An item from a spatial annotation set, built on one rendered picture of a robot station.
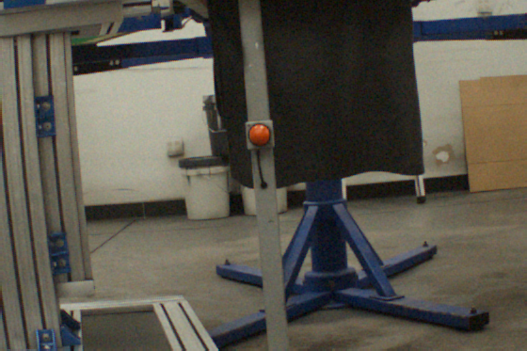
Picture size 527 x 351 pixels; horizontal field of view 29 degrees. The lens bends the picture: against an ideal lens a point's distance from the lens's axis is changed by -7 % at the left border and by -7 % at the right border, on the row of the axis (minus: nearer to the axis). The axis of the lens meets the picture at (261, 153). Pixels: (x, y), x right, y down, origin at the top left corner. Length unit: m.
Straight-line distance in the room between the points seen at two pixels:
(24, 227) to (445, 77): 5.07
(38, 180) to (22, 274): 0.21
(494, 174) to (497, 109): 0.43
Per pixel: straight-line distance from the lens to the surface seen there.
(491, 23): 3.41
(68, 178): 2.30
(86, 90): 7.14
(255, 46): 2.07
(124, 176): 7.11
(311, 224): 3.61
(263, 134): 2.03
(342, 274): 3.68
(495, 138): 6.99
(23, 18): 2.19
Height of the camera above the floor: 0.72
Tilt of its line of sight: 3 degrees down
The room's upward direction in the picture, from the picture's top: 5 degrees counter-clockwise
